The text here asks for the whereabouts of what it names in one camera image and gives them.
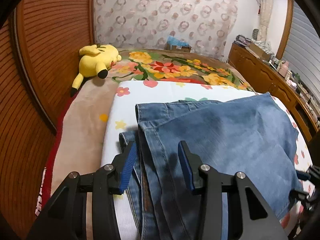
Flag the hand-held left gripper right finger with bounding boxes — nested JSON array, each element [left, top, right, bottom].
[[177, 141, 288, 240]]

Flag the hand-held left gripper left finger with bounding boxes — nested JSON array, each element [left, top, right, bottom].
[[26, 141, 137, 240]]

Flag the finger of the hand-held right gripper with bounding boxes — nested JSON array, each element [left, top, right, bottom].
[[296, 165, 320, 182], [291, 189, 312, 202]]

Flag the blue denim pants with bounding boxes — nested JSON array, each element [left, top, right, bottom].
[[119, 92, 303, 240]]

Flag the white flower-print sheet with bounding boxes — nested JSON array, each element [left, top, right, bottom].
[[86, 81, 313, 240]]

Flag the red blanket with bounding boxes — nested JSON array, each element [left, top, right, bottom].
[[35, 97, 75, 218]]

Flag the wooden sideboard cabinet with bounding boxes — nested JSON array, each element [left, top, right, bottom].
[[229, 42, 320, 140]]

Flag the pink thermos jug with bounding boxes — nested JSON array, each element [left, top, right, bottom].
[[279, 60, 290, 78]]

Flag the brown floral blanket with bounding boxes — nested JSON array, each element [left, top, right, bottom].
[[50, 48, 255, 195]]

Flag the yellow plush toy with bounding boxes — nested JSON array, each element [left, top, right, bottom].
[[70, 44, 122, 97]]

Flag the wooden louvered wardrobe door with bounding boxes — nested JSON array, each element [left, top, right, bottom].
[[0, 12, 57, 238], [15, 0, 97, 130]]

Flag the cardboard box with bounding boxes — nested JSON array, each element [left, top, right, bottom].
[[167, 44, 192, 53]]

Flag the grey window blind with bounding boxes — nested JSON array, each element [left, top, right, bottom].
[[282, 2, 320, 85]]

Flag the cardboard tray of small things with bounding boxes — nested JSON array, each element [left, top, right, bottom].
[[246, 42, 272, 60]]

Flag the purple grey box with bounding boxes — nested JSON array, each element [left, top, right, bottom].
[[235, 34, 252, 46]]

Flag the beige lace curtain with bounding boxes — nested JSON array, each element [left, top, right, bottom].
[[257, 0, 274, 43]]

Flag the wooden window frame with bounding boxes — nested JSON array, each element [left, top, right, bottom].
[[275, 0, 294, 60]]

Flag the ring-patterned sheer curtain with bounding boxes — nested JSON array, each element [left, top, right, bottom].
[[94, 0, 238, 60]]

